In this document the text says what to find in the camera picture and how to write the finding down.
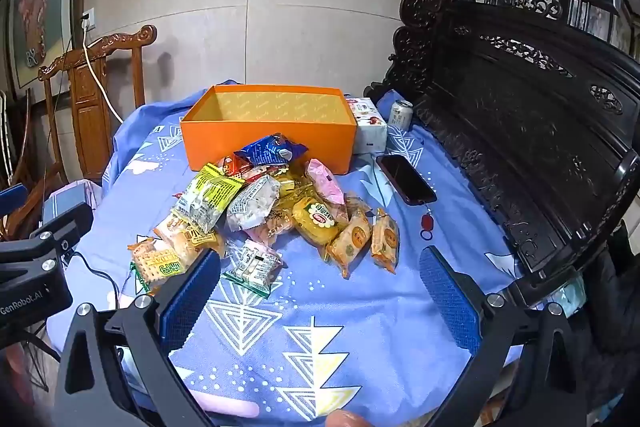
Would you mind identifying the orange rice cracker packet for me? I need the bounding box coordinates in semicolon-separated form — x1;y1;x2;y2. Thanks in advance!
370;209;401;275
327;209;373;278

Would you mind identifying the yellow cake packet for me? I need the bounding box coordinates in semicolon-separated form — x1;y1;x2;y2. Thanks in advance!
291;197;342;248

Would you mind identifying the clear white candy packet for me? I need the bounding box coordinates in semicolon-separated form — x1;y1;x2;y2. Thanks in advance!
226;175;282;232

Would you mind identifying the dark carved wooden bench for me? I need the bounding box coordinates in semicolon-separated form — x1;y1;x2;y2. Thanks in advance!
365;0;640;308

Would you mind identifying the green trimmed cracker packet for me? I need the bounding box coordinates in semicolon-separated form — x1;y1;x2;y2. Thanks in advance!
127;237;190;295

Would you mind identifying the red flower framed painting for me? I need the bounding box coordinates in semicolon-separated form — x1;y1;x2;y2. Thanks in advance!
7;0;83;90

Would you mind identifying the orange cardboard box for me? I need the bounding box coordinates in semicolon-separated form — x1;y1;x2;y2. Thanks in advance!
180;84;358;175

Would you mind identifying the black cloth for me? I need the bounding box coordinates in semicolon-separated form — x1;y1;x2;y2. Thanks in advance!
570;227;640;408

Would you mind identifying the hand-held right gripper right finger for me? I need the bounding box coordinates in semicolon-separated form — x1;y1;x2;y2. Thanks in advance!
419;246;586;427

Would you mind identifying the brown carved wooden chair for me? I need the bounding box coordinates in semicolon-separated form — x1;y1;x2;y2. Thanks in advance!
39;25;158;182

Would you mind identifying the pink snack packet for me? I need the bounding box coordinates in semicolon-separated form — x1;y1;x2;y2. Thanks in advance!
306;158;347;222

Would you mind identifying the person's right hand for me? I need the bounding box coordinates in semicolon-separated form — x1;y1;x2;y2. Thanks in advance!
327;408;373;427

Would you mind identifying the yellow clear snack packet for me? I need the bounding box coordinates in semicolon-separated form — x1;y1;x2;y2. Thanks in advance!
272;167;311;202

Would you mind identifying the blue snack packet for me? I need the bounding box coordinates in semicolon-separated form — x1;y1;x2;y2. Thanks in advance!
234;134;308;168

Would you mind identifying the green white snack packet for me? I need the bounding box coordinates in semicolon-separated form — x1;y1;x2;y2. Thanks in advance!
223;239;284;298

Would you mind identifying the black smartphone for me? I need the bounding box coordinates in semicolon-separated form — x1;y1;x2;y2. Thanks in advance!
376;154;437;206

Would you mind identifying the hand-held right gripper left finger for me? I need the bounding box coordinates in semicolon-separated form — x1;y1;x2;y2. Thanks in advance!
52;249;222;427

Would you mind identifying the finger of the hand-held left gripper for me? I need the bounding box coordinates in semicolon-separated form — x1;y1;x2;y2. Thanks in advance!
0;202;94;272
0;184;28;220

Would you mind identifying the floral white tissue pack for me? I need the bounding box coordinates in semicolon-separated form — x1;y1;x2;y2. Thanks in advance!
345;97;388;155

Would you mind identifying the yellow green snack packet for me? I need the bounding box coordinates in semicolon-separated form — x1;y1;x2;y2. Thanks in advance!
172;163;246;233

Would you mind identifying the white charging cable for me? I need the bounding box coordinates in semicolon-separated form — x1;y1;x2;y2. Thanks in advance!
80;14;123;122

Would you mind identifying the red snack packet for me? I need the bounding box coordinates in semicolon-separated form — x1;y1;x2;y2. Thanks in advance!
217;155;252;180

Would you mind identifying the black cable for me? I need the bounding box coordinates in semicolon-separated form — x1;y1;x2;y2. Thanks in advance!
67;251;123;310

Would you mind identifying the yellow label cracker packet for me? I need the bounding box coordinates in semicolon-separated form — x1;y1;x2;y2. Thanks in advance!
154;212;226;258

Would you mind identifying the white drink can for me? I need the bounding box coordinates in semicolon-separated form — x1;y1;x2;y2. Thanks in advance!
389;99;415;132

